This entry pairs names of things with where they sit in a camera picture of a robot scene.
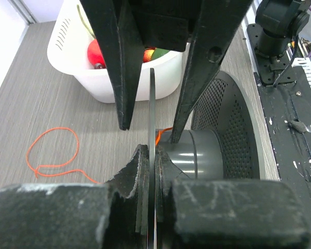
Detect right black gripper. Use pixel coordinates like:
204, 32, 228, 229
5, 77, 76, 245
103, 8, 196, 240
81, 0, 252, 144

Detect orange thin cable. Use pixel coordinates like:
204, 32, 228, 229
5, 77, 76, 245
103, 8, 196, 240
25, 126, 173, 184

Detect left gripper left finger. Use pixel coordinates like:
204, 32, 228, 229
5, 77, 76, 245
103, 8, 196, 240
0, 145, 149, 248

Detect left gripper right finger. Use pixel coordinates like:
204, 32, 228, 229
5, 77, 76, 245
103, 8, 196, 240
155, 147, 311, 248

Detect white plastic basket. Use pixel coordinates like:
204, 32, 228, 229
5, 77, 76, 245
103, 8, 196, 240
47, 1, 188, 103

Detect green avocado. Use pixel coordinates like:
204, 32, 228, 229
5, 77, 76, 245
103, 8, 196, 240
151, 48, 169, 61

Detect red apple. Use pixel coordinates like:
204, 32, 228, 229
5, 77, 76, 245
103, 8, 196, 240
87, 39, 106, 69

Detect grey cable spool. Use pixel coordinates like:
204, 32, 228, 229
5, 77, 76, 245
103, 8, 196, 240
148, 72, 263, 248

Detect small peach fruits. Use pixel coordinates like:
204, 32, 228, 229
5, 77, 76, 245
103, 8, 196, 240
143, 48, 155, 63

